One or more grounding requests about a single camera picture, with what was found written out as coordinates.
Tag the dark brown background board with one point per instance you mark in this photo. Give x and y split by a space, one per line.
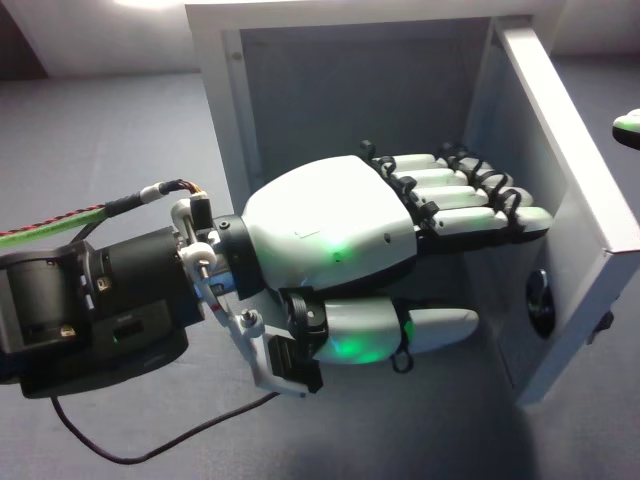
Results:
20 40

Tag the grey table cloth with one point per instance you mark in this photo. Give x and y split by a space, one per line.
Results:
100 125

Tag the white cabinet box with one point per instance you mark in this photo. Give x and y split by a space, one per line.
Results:
350 100

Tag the white cabinet door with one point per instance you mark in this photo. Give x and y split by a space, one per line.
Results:
565 165

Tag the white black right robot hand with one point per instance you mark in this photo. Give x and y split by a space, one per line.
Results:
629 129

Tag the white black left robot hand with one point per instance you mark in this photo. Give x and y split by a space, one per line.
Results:
330 225

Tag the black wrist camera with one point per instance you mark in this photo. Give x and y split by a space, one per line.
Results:
292 365

